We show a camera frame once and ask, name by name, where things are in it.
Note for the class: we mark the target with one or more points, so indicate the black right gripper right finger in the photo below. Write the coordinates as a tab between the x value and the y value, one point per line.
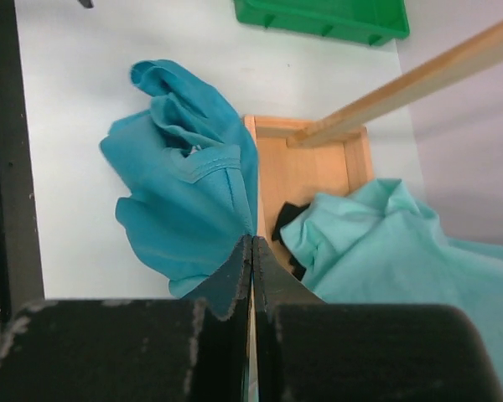
309	350

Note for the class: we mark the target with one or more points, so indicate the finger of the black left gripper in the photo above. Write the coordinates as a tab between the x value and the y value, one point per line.
86	3

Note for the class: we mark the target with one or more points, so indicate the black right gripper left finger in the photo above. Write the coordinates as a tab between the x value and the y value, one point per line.
188	349

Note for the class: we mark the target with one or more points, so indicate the teal blue t shirt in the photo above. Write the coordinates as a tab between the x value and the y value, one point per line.
191	169

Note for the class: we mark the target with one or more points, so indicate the mint green t shirt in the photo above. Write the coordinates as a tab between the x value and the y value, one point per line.
382	245

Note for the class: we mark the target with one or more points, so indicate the black t shirt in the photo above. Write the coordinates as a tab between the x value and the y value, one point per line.
288	216

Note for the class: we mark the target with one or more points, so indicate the wooden clothes rack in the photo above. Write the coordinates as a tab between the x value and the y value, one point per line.
299	158

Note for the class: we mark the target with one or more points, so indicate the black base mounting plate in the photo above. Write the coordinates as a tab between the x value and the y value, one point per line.
21	278

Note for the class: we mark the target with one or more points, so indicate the green plastic tray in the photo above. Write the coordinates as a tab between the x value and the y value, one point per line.
369	22

